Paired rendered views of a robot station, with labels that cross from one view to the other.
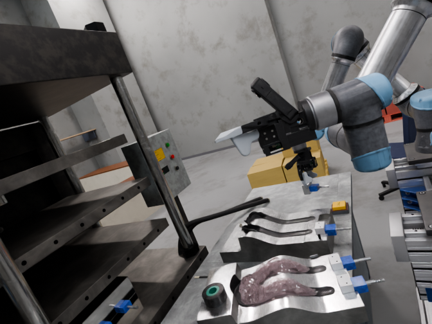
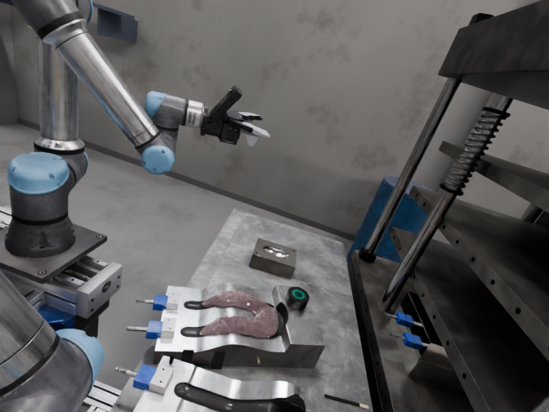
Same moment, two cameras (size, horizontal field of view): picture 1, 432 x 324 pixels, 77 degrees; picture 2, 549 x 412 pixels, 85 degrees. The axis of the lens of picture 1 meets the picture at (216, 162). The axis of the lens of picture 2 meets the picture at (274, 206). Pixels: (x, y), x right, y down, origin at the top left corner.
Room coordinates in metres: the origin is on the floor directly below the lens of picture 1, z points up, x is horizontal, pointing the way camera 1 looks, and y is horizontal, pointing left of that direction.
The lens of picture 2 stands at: (1.48, -0.43, 1.62)
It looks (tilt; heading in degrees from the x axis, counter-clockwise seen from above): 24 degrees down; 149
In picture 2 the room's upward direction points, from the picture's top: 18 degrees clockwise
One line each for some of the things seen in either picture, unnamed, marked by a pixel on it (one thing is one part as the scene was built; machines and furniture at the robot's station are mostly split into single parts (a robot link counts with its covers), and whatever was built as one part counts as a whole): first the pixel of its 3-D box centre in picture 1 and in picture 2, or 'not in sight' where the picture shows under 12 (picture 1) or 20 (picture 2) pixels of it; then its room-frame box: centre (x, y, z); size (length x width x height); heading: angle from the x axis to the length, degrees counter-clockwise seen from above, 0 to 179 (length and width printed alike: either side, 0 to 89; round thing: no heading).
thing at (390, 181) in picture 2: not in sight; (394, 231); (-0.35, 2.10, 0.49); 0.66 x 0.66 x 0.99
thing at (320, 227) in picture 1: (333, 229); (141, 376); (0.99, -0.35, 0.89); 0.13 x 0.05 x 0.05; 60
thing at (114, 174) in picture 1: (120, 181); not in sight; (7.13, 2.54, 0.44); 2.50 x 0.80 x 0.88; 55
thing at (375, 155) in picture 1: (364, 142); (162, 144); (0.57, -0.32, 1.34); 0.11 x 0.08 x 0.11; 171
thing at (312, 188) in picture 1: (315, 187); not in sight; (1.34, -0.45, 0.93); 0.13 x 0.05 x 0.05; 46
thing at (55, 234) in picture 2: not in sight; (41, 225); (0.64, -0.60, 1.09); 0.15 x 0.15 x 0.10
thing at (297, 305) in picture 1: (275, 290); (240, 320); (0.83, -0.03, 0.85); 0.50 x 0.26 x 0.11; 77
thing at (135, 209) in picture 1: (121, 207); not in sight; (4.83, 1.90, 0.35); 2.00 x 0.64 x 0.70; 144
